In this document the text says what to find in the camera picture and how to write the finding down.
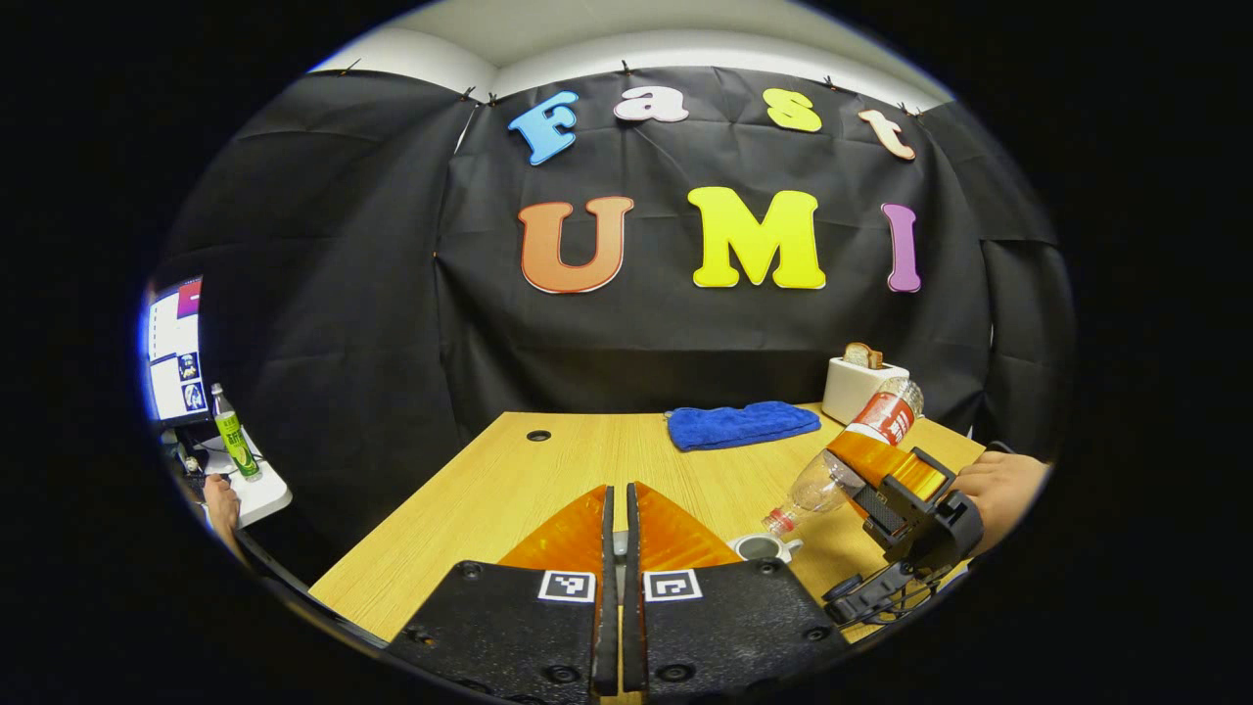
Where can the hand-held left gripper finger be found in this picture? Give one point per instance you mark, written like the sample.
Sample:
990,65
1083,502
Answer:
607,627
631,627

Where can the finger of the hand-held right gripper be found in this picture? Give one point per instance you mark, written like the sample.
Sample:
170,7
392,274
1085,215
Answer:
881,460
884,511

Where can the clear plastic water bottle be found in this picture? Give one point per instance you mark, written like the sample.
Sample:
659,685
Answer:
881,416

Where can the white ceramic teacup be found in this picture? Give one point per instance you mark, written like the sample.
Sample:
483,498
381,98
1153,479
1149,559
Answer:
759,548

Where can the green drink bottle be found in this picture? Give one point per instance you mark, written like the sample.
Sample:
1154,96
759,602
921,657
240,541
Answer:
235,441

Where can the white toaster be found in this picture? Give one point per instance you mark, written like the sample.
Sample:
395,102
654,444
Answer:
847,392

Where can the toasted bread slice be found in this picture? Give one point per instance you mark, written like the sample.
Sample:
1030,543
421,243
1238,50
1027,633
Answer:
863,355

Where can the blue folded towel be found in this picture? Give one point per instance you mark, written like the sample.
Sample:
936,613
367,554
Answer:
739,426

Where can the white side desk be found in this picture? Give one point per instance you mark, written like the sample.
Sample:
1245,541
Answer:
264,494

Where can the black backdrop cloth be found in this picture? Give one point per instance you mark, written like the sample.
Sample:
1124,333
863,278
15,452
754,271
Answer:
343,343

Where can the computer monitor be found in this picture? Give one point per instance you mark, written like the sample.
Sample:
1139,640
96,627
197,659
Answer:
176,352

